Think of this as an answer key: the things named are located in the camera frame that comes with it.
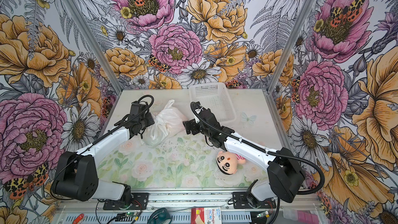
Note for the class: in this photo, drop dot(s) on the white plastic mesh basket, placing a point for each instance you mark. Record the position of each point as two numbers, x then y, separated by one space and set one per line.
214 96

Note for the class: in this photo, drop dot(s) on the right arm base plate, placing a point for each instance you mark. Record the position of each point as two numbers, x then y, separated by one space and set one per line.
241 200

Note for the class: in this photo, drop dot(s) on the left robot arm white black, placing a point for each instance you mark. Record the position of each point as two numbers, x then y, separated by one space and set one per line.
76 175

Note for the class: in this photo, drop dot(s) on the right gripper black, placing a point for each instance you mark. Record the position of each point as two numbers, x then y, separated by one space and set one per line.
193 124

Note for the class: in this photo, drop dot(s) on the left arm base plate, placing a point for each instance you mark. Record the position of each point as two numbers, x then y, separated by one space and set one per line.
137 201

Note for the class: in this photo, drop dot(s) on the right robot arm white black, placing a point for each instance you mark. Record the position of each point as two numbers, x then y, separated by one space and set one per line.
284 173

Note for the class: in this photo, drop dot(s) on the pink item in clear box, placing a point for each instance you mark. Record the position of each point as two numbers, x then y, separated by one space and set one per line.
300 216

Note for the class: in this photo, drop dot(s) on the translucent white plastic bag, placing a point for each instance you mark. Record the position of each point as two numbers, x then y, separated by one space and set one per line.
167 123

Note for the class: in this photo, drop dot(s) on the red handled tool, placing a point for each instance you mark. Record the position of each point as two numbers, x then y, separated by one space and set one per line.
79 219

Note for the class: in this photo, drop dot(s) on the red bandage box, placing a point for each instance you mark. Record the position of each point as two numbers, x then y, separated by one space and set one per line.
206 215

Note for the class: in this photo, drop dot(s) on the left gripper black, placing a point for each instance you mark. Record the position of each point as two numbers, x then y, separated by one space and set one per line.
151 122

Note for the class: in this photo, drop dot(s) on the cartoon boy plush doll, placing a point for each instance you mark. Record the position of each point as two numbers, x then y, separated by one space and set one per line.
228 162

